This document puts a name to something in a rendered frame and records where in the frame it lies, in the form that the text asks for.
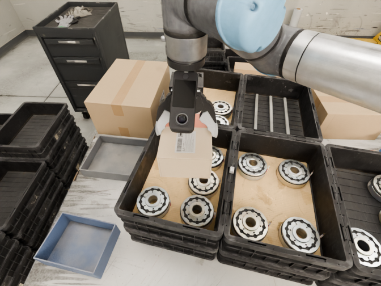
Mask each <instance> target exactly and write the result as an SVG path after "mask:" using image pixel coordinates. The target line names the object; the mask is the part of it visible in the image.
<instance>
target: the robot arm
mask: <svg viewBox="0 0 381 286"><path fill-rule="evenodd" d="M285 2H286V0H161V5H162V18H163V31H164V36H161V41H162V42H166V44H165V49H166V55H167V64H168V66H169V67H170V68H172V69H174V70H177V71H172V74H171V79H170V85H169V90H170V92H169V93H168V94H167V95H166V98H165V99H162V100H161V102H160V103H159V106H158V110H157V115H156V125H155V131H156V135H157V136H160V135H161V133H162V130H164V129H165V127H166V124H167V123H169V126H170V130H171V131H172V132H174V133H192V132H193V131H194V122H195V114H196V113H199V112H200V111H201V112H200V121H201V122H202V123H203V124H205V125H206V126H207V129H208V131H210V133H211V135H212V137H214V138H217V135H218V126H217V120H216V115H215V108H214V106H213V104H212V102H211V101H210V100H207V98H206V97H205V95H204V94H203V90H204V73H199V72H196V70H198V69H200V68H202V67H203V66H204V64H205V56H206V54H207V44H208V35H210V36H212V37H214V38H216V39H217V40H219V41H220V42H222V43H223V44H224V45H226V46H227V47H228V48H230V49H231V50H232V51H234V52H235V53H236V54H238V55H239V56H240V57H241V58H243V59H245V60H246V61H247V62H248V63H250V64H251V65H252V66H253V67H254V68H255V69H256V70H257V71H258V72H260V73H262V74H265V75H268V76H271V77H276V76H278V77H281V78H284V79H287V80H290V81H293V82H295V83H298V84H300V85H303V86H306V87H309V88H311V89H314V90H317V91H320V92H323V93H325V94H328V95H331V96H334V97H336V98H339V99H342V100H345V101H347V102H350V103H353V104H356V105H358V106H361V107H364V108H367V109H369V110H372V111H375V112H378V113H381V45H379V44H374V43H369V42H365V41H360V40H354V39H350V38H346V37H341V36H336V35H330V34H327V33H322V32H316V31H311V30H304V29H302V28H297V27H292V26H287V25H285V24H283V20H284V17H285V13H286V7H285V6H284V5H285ZM199 75H200V76H202V77H199Z"/></svg>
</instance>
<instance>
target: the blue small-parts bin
mask: <svg viewBox="0 0 381 286"><path fill-rule="evenodd" d="M120 233H121V231H120V230H119V228H118V227H117V225H116V224H114V223H111V222H106V221H101V220H96V219H93V218H88V217H83V216H79V215H75V214H70V213H65V212H62V213H61V215H60V216H59V218H58V220H57V221H56V223H55V224H54V226H53V227H52V229H51V230H50V232H49V234H48V235H47V237H46V239H45V240H44V242H43V243H42V245H41V246H40V248H39V249H38V251H37V253H36V254H35V256H34V257H33V259H35V260H37V261H39V262H41V263H43V264H45V265H48V266H52V267H56V268H60V269H63V270H67V271H71V272H76V273H78V274H82V275H87V276H90V277H95V278H98V279H101V277H102V275H103V273H104V270H105V268H106V266H107V264H108V261H109V259H110V257H111V254H112V251H113V249H114V247H115V244H116V242H117V240H118V237H119V235H120Z"/></svg>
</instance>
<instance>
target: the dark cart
mask: <svg viewBox="0 0 381 286"><path fill-rule="evenodd" d="M82 6H84V7H89V8H92V9H93V11H92V12H90V13H91V14H92V15H87V16H83V17H80V18H78V20H79V21H78V22H76V23H74V24H71V25H70V26H69V27H58V25H59V24H58V23H57V22H56V21H55V20H56V19H58V20H60V18H57V17H58V16H62V17H63V19H64V15H65V14H66V13H68V11H70V9H73V10H74V8H75V7H82ZM32 28H33V30H34V32H35V34H36V36H37V38H38V40H39V42H40V44H41V46H42V48H43V50H44V52H45V54H46V56H47V58H48V60H49V62H50V64H51V66H52V68H53V70H54V72H55V74H56V76H57V78H58V80H59V82H60V84H61V85H62V87H63V89H64V91H65V93H66V95H67V97H68V99H69V101H70V103H71V105H72V107H73V109H74V111H75V112H82V114H83V117H84V118H85V119H89V118H90V114H89V113H88V110H87V108H86V106H85V103H84V101H85V100H86V99H87V97H88V96H89V95H90V93H91V92H92V90H93V89H94V88H95V86H96V85H97V84H98V83H99V81H100V80H101V79H102V77H103V76H104V75H105V73H106V72H107V71H108V69H109V68H110V67H111V65H112V64H113V63H114V61H115V60H116V59H126V60H129V59H130V58H129V53H128V49H127V45H126V40H125V35H124V30H123V27H122V21H121V16H120V12H119V8H118V3H117V2H70V1H68V2H66V3H65V4H64V5H62V6H61V7H59V8H58V9H57V10H55V11H54V12H52V13H51V14H50V15H48V16H47V17H46V18H44V19H43V20H41V21H40V22H38V23H37V24H36V25H34V26H33V27H32Z"/></svg>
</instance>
